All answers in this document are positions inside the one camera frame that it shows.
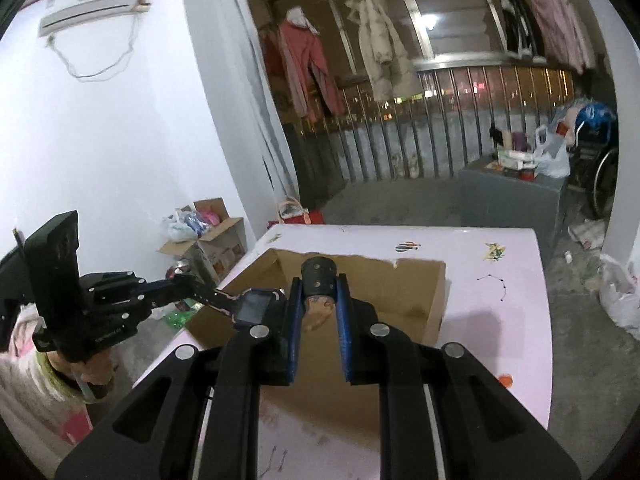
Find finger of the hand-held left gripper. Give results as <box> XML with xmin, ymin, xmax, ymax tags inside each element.
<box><xmin>132</xmin><ymin>274</ymin><xmax>221</xmax><ymax>318</ymax></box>

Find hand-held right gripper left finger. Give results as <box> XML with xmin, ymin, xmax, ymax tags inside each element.
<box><xmin>54</xmin><ymin>276</ymin><xmax>306</xmax><ymax>480</ymax></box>

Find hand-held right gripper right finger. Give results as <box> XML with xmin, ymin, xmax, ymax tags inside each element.
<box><xmin>336</xmin><ymin>274</ymin><xmax>583</xmax><ymax>480</ymax></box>

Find black smartwatch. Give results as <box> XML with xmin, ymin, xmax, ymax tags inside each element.
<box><xmin>197</xmin><ymin>256</ymin><xmax>341</xmax><ymax>333</ymax></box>

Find person's left hand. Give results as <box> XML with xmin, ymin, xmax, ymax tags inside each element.
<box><xmin>47</xmin><ymin>347</ymin><xmax>121</xmax><ymax>402</ymax></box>

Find knotted white plastic bag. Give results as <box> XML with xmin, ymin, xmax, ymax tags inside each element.
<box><xmin>161</xmin><ymin>210</ymin><xmax>201</xmax><ymax>241</ymax></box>

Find printed cardboard box with flaps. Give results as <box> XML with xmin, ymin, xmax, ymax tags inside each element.
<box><xmin>157</xmin><ymin>199</ymin><xmax>248</xmax><ymax>286</ymax></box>

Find red gift bag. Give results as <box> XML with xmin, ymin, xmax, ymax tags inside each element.
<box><xmin>267</xmin><ymin>197</ymin><xmax>326</xmax><ymax>228</ymax></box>

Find red pink flat box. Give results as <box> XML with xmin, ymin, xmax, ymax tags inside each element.
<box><xmin>57</xmin><ymin>407</ymin><xmax>93</xmax><ymax>446</ymax></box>

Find grey cabinet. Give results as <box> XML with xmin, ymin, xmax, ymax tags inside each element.
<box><xmin>457</xmin><ymin>155</ymin><xmax>568</xmax><ymax>261</ymax></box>

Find white sheer curtain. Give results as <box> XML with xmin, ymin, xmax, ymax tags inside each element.
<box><xmin>210</xmin><ymin>0</ymin><xmax>301</xmax><ymax>198</ymax></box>

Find flat white box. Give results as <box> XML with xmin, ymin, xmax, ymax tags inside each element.
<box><xmin>497</xmin><ymin>150</ymin><xmax>538</xmax><ymax>171</ymax></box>

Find metal balcony railing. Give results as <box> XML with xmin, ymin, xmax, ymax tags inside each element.
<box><xmin>280</xmin><ymin>50</ymin><xmax>576</xmax><ymax>186</ymax></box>

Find hanging pink jacket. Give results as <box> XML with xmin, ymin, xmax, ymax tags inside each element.
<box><xmin>277</xmin><ymin>7</ymin><xmax>346</xmax><ymax>121</ymax></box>

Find white air conditioner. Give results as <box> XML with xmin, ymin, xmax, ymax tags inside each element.
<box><xmin>37</xmin><ymin>0</ymin><xmax>151</xmax><ymax>38</ymax></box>

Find crumpled white plastic bag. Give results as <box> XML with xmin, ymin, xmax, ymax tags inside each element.
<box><xmin>597</xmin><ymin>255</ymin><xmax>640</xmax><ymax>341</ymax></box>

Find hanging beige coat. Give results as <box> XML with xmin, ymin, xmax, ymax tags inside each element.
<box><xmin>345</xmin><ymin>0</ymin><xmax>421</xmax><ymax>103</ymax></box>

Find wheelchair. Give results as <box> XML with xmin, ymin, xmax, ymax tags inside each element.
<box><xmin>567</xmin><ymin>105</ymin><xmax>621</xmax><ymax>221</ymax></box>

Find blue bag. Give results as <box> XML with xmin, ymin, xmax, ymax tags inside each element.
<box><xmin>575</xmin><ymin>102</ymin><xmax>618</xmax><ymax>146</ymax></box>

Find hanging black white garment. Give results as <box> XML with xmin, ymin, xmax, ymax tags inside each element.
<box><xmin>492</xmin><ymin>0</ymin><xmax>546</xmax><ymax>58</ymax></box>

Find hanging light pink garment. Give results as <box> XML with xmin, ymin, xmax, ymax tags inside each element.
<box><xmin>530</xmin><ymin>0</ymin><xmax>596</xmax><ymax>73</ymax></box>

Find air conditioner cable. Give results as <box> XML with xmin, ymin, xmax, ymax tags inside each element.
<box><xmin>47</xmin><ymin>10</ymin><xmax>141</xmax><ymax>81</ymax></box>

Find white plastic bag with handles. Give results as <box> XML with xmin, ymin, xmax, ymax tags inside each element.
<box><xmin>532</xmin><ymin>122</ymin><xmax>571</xmax><ymax>179</ymax></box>

